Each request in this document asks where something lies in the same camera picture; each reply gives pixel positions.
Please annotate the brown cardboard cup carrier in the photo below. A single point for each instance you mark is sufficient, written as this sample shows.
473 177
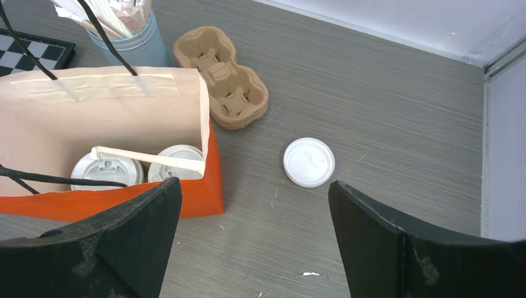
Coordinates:
237 95

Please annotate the white coffee cup lid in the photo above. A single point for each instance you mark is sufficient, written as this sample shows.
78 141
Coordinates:
109 168

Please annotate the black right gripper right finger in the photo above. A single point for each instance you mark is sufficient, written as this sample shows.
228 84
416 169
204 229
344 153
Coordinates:
389 253

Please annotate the orange paper bag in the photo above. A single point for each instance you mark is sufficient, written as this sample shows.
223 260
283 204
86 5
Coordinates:
50 121

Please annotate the stack of white lids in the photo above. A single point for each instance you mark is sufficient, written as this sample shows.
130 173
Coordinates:
308 162

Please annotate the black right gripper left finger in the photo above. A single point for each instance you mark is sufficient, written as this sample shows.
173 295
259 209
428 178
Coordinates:
120 252

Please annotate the light blue cup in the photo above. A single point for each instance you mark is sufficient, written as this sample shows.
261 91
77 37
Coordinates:
146 48

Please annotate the white wooden stir sticks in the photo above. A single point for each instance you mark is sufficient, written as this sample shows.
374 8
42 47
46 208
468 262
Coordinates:
119 19

